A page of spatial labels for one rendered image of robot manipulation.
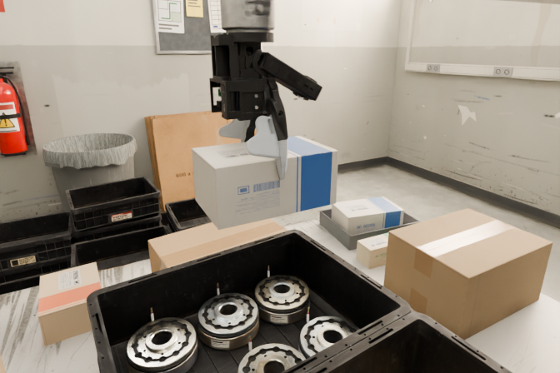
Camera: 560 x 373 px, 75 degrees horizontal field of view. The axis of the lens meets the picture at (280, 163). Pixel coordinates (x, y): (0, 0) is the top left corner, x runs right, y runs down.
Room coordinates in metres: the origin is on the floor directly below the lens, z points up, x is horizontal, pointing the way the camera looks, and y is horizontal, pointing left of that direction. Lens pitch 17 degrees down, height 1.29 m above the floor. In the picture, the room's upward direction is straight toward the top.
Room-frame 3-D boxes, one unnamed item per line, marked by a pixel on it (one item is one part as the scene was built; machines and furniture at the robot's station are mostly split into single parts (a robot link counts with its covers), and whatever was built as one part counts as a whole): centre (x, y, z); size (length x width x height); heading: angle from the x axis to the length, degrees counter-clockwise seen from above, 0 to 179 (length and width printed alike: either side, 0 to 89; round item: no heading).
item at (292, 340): (0.46, 0.05, 0.87); 0.40 x 0.30 x 0.11; 123
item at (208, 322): (0.52, 0.09, 0.86); 0.10 x 0.10 x 0.01
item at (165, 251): (0.76, 0.13, 0.78); 0.30 x 0.22 x 0.16; 125
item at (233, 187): (0.56, 0.02, 1.09); 0.20 x 0.12 x 0.09; 118
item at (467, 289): (0.78, -0.45, 0.78); 0.30 x 0.22 x 0.16; 118
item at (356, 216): (1.11, -0.29, 0.75); 0.20 x 0.12 x 0.09; 107
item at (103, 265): (1.37, 0.66, 0.31); 0.40 x 0.30 x 0.34; 118
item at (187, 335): (0.45, 0.18, 0.86); 0.10 x 0.10 x 0.01
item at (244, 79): (0.54, 0.05, 1.25); 0.09 x 0.08 x 0.12; 118
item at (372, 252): (0.97, -0.35, 0.73); 0.24 x 0.06 x 0.06; 115
